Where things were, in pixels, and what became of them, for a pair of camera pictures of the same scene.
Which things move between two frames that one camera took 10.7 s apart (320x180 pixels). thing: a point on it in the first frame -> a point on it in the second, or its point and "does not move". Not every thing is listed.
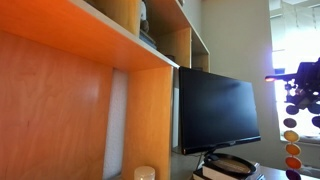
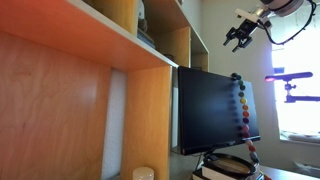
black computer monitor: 215,111 does not move
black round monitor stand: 229,163 does not move
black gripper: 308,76 -> 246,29
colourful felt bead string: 292,149 -> 245,128
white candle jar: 144,173 does not move
